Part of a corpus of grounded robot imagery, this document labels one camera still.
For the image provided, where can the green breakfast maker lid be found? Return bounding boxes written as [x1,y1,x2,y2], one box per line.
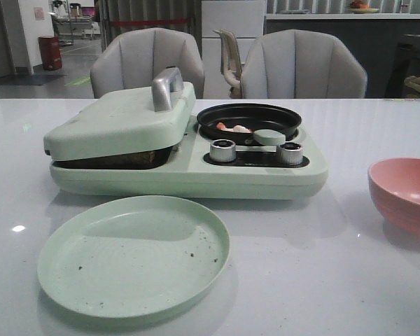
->
[43,68,196,162]

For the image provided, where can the dark kitchen counter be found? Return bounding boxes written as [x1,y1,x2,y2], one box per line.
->
[265,13,420,98]

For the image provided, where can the red trash bin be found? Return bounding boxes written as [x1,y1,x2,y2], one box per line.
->
[38,36,62,71]

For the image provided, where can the black round frying pan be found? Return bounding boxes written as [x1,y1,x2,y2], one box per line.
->
[197,103,302,146]

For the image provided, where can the red barrier belt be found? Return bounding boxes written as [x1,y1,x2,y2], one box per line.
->
[109,18,191,27]

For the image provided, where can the white office chair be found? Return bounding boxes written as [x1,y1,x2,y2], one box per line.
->
[213,29,243,99]

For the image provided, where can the fruit plate on counter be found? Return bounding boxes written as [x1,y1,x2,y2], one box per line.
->
[347,0,379,14]

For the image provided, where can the silver knob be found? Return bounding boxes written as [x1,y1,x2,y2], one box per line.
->
[275,141,303,166]
[209,139,236,163]

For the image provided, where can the shrimp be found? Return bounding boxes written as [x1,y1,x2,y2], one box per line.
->
[216,122,253,134]

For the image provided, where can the light green round plate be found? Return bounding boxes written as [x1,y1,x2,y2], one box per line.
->
[37,195,230,319]

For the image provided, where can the grey curtain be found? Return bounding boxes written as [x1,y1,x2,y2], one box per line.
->
[98,0,202,46]

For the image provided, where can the pink bowl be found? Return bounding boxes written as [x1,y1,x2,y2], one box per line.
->
[367,157,420,237]

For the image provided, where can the grey armchair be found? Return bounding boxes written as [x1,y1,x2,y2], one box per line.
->
[90,28,205,99]
[241,29,368,99]

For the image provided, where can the silver left knob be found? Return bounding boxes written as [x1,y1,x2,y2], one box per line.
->
[209,139,236,163]

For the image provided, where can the white refrigerator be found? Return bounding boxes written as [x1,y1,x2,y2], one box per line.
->
[202,1,266,99]

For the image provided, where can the grey armchair left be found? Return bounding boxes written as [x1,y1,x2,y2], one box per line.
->
[90,28,205,99]

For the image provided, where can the green breakfast maker base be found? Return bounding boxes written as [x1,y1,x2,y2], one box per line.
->
[50,116,328,200]

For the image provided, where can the grey armchair right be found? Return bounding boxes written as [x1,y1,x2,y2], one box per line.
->
[241,29,368,99]

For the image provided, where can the silver right knob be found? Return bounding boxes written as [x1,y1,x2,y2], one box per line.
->
[275,141,303,166]

